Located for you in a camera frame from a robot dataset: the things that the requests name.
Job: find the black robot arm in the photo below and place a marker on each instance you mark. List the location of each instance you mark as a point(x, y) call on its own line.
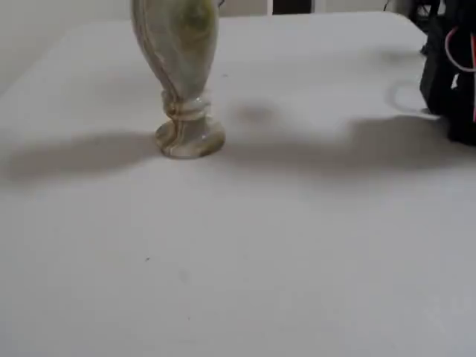
point(439, 89)

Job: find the marbled onyx stone vase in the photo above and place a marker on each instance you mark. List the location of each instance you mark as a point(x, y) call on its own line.
point(178, 56)

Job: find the dark furniture with white bars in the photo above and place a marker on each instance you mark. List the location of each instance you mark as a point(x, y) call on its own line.
point(292, 6)

